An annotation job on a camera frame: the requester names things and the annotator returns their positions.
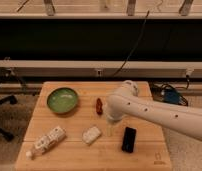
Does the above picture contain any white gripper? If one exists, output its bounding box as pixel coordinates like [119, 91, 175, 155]
[106, 114, 118, 136]

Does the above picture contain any white sponge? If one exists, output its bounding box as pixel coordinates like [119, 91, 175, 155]
[82, 126, 102, 145]

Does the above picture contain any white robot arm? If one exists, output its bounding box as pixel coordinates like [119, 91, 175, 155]
[104, 80, 202, 141]

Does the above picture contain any green ceramic bowl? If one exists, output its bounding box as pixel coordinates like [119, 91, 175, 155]
[47, 87, 78, 114]

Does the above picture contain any red chili pepper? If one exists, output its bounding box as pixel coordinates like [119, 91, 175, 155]
[96, 98, 103, 115]

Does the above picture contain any black rectangular phone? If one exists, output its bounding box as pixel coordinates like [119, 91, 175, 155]
[121, 127, 136, 153]

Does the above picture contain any wooden cutting board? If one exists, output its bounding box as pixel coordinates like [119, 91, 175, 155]
[15, 82, 172, 171]

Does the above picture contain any blue power box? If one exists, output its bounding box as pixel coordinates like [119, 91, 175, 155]
[163, 90, 180, 104]

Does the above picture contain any black office chair base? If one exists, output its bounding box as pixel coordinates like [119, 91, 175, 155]
[0, 64, 19, 142]

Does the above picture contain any black floor cable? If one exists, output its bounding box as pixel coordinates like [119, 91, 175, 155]
[150, 74, 192, 107]

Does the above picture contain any black hanging cable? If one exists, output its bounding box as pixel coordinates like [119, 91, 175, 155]
[112, 9, 151, 78]

